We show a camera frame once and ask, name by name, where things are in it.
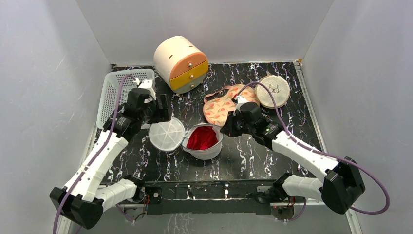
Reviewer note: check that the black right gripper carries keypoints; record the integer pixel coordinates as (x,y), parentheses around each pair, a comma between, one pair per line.
(228,125)

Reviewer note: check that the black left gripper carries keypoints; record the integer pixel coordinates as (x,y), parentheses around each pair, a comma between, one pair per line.
(162,115)

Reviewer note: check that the white mesh laundry bag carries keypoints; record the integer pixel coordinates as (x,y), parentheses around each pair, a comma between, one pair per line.
(168,136)

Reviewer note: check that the floral peach bra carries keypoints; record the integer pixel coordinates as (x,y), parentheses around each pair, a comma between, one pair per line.
(217,105)

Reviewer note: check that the red bra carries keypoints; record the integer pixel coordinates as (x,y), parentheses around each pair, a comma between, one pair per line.
(202,138)

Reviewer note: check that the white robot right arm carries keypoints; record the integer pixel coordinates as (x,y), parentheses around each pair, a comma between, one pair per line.
(336,183)

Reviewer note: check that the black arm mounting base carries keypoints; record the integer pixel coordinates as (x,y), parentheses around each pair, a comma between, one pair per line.
(216,197)

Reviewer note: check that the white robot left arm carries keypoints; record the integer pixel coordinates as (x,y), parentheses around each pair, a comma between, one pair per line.
(81,200)

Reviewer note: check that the round beige mesh pouch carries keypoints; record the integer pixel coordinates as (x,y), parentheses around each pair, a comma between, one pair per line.
(279,90)

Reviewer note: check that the cream round drawer cabinet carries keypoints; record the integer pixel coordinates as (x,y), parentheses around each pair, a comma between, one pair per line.
(180,64)

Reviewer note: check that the white plastic basket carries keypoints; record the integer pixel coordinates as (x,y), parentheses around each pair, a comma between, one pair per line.
(125,81)

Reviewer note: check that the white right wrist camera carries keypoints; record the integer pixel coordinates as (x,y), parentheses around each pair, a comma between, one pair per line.
(239,100)

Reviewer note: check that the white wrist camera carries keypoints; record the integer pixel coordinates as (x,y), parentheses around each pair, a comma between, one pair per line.
(239,100)
(146,87)

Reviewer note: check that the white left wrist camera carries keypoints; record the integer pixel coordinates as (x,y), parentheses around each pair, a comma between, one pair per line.
(146,87)

